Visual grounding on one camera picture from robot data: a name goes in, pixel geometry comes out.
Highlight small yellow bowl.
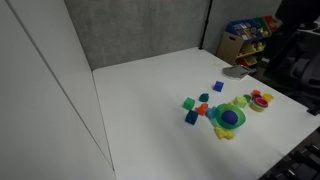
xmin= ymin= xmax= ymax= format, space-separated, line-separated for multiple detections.
xmin=262 ymin=93 xmax=275 ymax=103

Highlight large green bowl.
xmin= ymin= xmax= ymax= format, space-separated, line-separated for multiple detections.
xmin=214 ymin=103 xmax=247 ymax=130

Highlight large yellow stacking bowl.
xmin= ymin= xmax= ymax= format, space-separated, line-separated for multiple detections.
xmin=249 ymin=100 xmax=268 ymax=113

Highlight pink bowl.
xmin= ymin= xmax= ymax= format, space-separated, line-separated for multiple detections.
xmin=254 ymin=97 xmax=269 ymax=108

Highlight green cube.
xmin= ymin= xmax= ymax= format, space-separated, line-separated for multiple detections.
xmin=182 ymin=97 xmax=196 ymax=111

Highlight dark blue cube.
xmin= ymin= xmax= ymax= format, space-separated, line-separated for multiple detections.
xmin=185 ymin=110 xmax=199 ymax=126

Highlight dark teal toy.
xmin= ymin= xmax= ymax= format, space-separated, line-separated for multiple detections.
xmin=198 ymin=92 xmax=210 ymax=103

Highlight orange toy figure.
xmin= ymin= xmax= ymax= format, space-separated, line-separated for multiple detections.
xmin=195 ymin=103 xmax=209 ymax=116

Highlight light blue toy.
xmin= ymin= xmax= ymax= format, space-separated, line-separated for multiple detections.
xmin=205 ymin=106 xmax=218 ymax=120

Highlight dark blue ball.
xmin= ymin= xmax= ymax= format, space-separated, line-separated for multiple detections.
xmin=221 ymin=110 xmax=239 ymax=125

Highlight yellow toy figure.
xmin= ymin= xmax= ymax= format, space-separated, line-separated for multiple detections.
xmin=213 ymin=126 xmax=236 ymax=141

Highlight grey flat object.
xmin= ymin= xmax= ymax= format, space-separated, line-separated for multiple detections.
xmin=222 ymin=64 xmax=257 ymax=81

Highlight black vertical pole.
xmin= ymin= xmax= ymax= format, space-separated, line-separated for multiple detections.
xmin=198 ymin=0 xmax=214 ymax=50

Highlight light green block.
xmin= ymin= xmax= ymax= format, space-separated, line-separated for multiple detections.
xmin=233 ymin=95 xmax=248 ymax=109

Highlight wooden toy shelf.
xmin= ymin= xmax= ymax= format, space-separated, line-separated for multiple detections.
xmin=216 ymin=14 xmax=283 ymax=69

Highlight blue storage bin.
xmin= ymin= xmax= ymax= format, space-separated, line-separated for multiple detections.
xmin=226 ymin=19 xmax=264 ymax=41

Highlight green storage bin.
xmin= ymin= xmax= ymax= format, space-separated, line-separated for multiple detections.
xmin=253 ymin=17 xmax=270 ymax=32

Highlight red storage bin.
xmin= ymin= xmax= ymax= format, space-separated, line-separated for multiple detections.
xmin=263 ymin=14 xmax=282 ymax=32

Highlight person in dark clothes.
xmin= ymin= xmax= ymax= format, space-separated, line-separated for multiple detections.
xmin=264 ymin=0 xmax=320 ymax=73

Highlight black equipment frame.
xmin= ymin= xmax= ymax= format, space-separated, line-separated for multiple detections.
xmin=259 ymin=131 xmax=320 ymax=180

